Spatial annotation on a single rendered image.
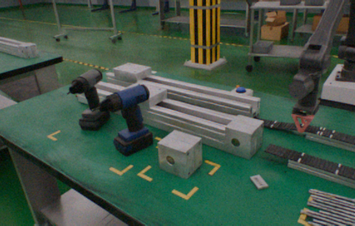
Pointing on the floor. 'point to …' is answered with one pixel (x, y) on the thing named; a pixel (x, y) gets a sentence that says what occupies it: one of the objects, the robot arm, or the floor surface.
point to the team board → (87, 28)
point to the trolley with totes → (289, 52)
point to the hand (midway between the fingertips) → (302, 127)
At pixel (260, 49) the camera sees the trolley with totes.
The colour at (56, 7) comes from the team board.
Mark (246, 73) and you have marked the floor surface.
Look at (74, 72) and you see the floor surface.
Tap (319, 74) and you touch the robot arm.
